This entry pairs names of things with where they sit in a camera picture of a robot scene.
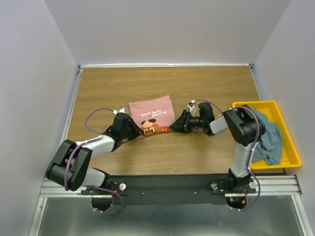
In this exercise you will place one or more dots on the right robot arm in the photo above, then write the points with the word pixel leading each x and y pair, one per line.
pixel 246 129

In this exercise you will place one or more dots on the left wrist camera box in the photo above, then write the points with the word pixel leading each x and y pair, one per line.
pixel 124 110

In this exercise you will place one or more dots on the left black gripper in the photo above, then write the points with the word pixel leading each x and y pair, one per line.
pixel 137 131

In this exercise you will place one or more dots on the yellow plastic bin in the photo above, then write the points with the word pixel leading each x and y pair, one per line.
pixel 290 158

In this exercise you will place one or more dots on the pink t shirt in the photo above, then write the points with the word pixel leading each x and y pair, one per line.
pixel 153 116

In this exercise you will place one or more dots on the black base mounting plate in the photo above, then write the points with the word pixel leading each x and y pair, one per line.
pixel 170 190

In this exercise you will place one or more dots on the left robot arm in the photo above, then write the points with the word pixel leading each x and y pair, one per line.
pixel 70 165

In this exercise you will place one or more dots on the blue t shirt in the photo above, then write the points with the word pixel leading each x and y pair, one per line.
pixel 270 147

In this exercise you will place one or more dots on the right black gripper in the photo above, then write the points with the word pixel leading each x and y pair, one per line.
pixel 182 124

